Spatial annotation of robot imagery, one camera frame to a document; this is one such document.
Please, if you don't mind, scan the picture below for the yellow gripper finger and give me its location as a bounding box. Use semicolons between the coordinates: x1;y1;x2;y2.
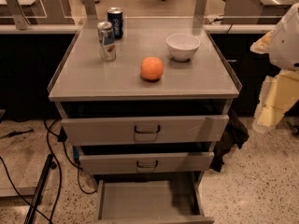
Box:
252;69;299;133
250;31;273;54

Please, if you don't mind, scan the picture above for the orange fruit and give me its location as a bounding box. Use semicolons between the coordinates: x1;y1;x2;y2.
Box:
141;57;164;81

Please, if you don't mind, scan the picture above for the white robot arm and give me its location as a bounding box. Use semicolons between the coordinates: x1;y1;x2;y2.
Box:
250;4;299;133

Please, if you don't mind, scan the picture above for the top grey drawer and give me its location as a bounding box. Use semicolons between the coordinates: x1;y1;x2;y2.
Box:
62;115;229;146

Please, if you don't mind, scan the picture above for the grey drawer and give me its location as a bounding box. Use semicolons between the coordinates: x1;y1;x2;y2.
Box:
79;152;214;175
62;115;229;146
94;178;214;224

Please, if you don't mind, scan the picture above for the grey drawer cabinet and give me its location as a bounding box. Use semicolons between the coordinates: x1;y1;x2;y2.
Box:
49;18;241;178

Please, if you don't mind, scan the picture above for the middle grey drawer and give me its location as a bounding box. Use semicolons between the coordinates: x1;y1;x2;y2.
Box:
79;152;214;175

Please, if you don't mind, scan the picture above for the bottom grey drawer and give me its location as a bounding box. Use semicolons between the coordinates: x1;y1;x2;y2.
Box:
94;178;214;224

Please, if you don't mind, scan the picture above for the dark cloth on floor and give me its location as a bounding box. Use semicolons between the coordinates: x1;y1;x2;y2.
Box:
210;110;249;172

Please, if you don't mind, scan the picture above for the white ceramic bowl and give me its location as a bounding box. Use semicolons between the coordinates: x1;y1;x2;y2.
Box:
166;34;201;62

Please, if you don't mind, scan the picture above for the blue pepsi can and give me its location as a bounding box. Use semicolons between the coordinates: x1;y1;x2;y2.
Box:
107;7;123;39

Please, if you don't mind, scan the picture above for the silver soda can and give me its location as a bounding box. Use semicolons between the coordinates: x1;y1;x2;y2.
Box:
97;21;116;62

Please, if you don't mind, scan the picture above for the black bar on floor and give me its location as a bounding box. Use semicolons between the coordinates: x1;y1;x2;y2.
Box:
24;154;53;224

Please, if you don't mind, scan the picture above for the right grey support post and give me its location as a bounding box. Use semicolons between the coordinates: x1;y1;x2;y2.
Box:
194;0;207;20

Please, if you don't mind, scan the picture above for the grey support post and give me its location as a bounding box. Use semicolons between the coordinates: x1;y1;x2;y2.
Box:
6;0;30;30
194;0;207;20
83;0;97;20

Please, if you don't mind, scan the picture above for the middle grey support post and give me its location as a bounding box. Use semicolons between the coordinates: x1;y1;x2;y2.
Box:
83;0;97;20

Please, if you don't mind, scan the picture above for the black floor cable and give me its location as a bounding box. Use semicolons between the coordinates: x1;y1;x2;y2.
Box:
0;119;97;224

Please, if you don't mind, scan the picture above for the left grey support post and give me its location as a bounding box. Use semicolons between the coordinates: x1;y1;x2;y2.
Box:
6;0;30;30

